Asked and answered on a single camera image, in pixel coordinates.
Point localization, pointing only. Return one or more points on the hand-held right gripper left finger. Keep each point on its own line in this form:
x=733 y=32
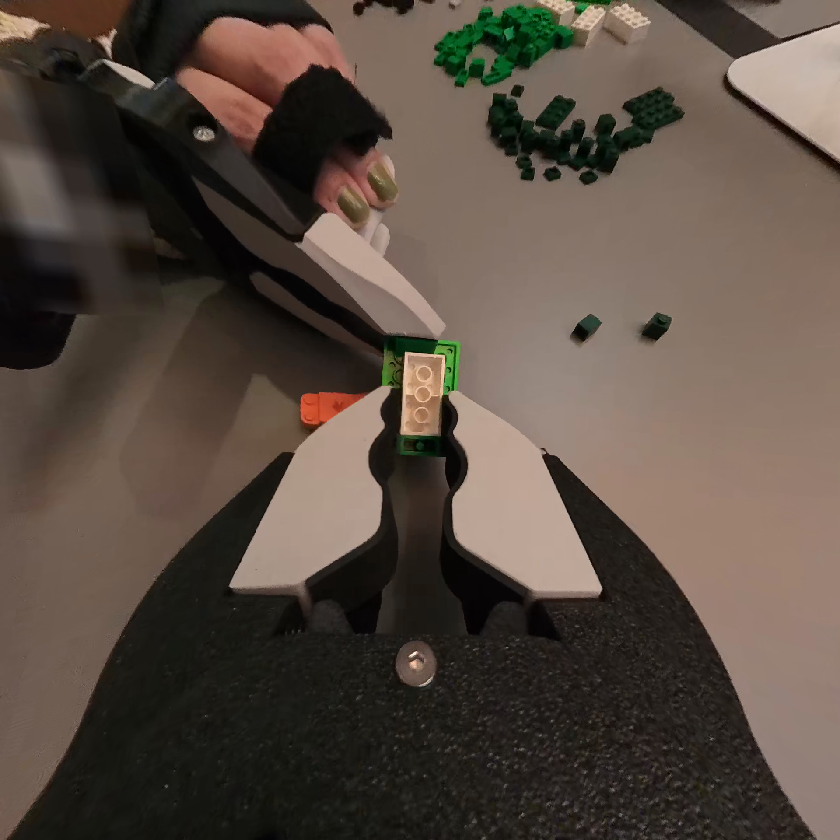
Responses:
x=315 y=512

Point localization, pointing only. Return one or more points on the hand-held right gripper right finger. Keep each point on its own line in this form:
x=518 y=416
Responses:
x=518 y=518

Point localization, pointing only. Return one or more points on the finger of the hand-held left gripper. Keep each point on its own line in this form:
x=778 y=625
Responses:
x=282 y=289
x=367 y=282

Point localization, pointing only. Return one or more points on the green and white lego assembly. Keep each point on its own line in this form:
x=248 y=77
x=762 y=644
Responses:
x=423 y=394

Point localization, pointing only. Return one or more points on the person's left forearm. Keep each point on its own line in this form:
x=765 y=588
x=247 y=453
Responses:
x=170 y=33

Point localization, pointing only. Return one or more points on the orange lego brick separator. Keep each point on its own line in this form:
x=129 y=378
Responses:
x=321 y=408

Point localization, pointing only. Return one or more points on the single dark green lego cube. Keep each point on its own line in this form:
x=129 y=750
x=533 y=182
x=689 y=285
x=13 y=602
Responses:
x=586 y=328
x=656 y=327

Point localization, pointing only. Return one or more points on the white lego brick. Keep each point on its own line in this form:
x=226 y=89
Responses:
x=627 y=22
x=554 y=6
x=587 y=25

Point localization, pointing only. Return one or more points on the person's left hand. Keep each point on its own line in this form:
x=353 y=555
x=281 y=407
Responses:
x=249 y=59

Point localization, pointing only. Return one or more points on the pile of dark green bricks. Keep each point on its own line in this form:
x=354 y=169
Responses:
x=577 y=144

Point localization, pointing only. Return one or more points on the pile of dark brown pieces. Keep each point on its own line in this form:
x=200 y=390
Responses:
x=377 y=6

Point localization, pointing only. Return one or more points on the pile of bright green bricks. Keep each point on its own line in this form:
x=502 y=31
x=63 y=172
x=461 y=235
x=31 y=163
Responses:
x=518 y=39

